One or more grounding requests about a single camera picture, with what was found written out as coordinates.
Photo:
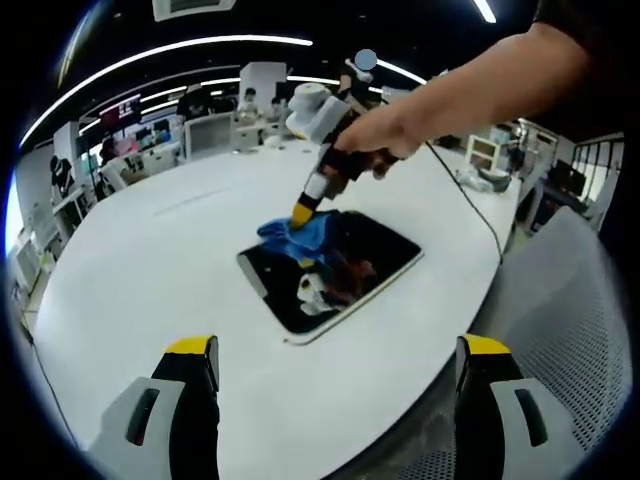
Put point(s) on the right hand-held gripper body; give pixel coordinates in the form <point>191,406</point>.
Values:
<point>315,115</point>

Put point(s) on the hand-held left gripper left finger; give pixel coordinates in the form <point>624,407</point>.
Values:
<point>150,400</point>

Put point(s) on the person's right hand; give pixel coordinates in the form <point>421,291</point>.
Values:
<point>390,130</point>

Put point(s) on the long curved ceiling light strip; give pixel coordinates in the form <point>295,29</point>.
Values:
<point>175,47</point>

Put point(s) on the short ceiling light strip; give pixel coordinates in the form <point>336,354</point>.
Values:
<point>484,10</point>

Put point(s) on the red wall screen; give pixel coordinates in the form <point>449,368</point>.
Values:
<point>120,107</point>

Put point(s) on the black tablet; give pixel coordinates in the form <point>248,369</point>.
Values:
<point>280,300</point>

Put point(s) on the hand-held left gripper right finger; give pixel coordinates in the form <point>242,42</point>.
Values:
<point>505,410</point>

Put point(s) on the black railing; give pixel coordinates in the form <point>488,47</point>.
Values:
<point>597,165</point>

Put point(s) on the ceiling air conditioner vent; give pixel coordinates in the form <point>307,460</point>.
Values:
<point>192,7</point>

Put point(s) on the white shelf unit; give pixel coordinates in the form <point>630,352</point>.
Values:
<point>482,152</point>

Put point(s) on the blue cleaning cloth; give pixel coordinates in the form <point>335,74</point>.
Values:
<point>310,235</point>

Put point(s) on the white framed cabinet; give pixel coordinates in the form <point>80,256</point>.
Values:
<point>209,134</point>

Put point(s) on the white pillar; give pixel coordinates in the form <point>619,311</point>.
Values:
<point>262,77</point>

